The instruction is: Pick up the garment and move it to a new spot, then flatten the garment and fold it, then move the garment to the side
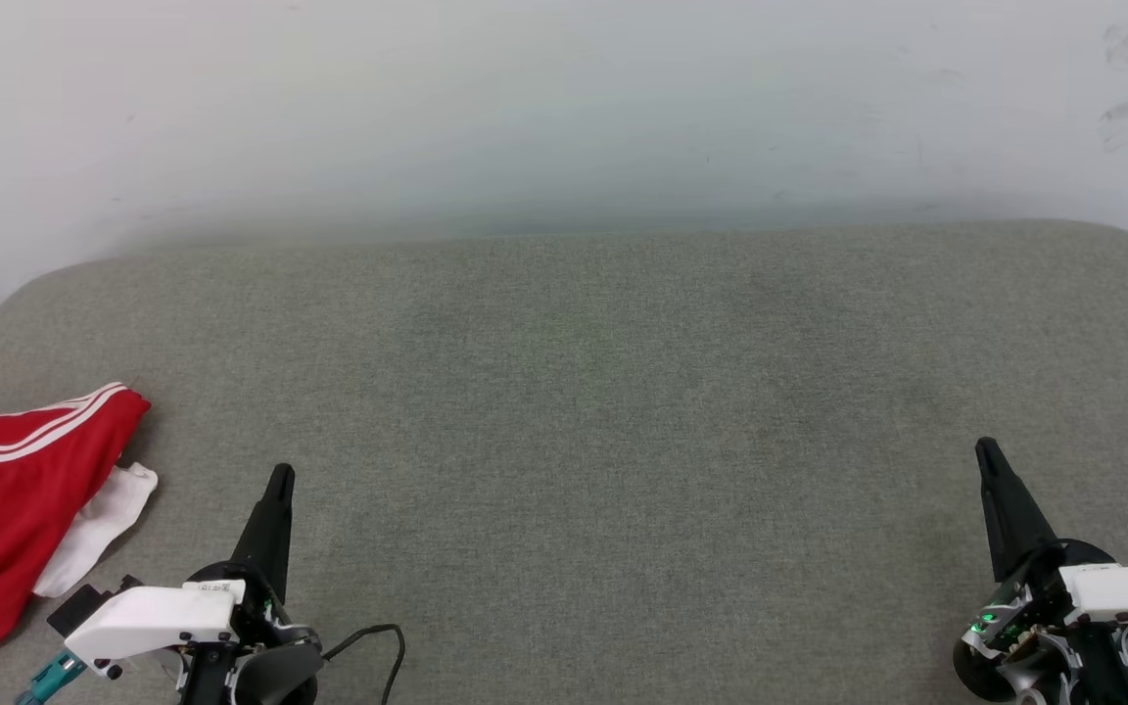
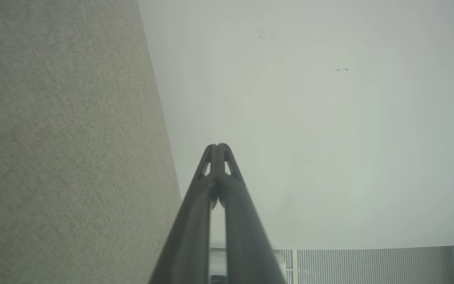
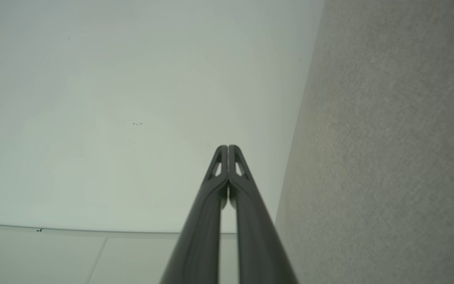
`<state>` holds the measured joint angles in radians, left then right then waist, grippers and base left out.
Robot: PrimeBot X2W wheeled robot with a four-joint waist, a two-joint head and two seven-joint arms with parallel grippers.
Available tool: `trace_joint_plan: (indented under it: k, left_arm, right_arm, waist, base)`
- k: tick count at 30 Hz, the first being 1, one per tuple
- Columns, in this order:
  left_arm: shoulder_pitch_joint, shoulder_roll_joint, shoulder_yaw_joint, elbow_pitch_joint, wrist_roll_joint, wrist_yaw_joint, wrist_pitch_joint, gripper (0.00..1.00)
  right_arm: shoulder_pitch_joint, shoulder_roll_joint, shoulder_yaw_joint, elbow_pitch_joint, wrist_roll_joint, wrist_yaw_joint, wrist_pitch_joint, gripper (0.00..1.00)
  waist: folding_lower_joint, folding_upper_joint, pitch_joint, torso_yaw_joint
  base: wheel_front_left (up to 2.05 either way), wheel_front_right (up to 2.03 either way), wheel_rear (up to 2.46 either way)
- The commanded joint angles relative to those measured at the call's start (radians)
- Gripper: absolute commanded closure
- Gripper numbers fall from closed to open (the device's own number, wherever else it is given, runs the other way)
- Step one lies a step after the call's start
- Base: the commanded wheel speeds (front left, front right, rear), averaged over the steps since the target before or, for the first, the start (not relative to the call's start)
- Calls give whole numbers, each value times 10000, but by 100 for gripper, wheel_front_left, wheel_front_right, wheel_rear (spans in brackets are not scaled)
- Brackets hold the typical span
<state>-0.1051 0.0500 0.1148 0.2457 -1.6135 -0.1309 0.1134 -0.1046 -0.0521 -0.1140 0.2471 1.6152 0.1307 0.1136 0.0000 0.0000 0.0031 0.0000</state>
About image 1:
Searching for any camera cable with teal connector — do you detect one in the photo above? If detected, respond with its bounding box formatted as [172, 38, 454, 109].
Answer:
[15, 650, 87, 705]

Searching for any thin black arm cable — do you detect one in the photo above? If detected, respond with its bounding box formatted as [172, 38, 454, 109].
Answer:
[321, 624, 407, 705]

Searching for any grey fabric sofa cushion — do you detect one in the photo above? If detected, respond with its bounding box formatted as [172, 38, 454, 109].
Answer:
[0, 219, 1128, 705]

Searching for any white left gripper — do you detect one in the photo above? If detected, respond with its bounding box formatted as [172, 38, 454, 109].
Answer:
[63, 464, 322, 681]

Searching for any red and white basketball jersey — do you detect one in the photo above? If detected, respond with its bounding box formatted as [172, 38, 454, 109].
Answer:
[0, 382, 160, 668]

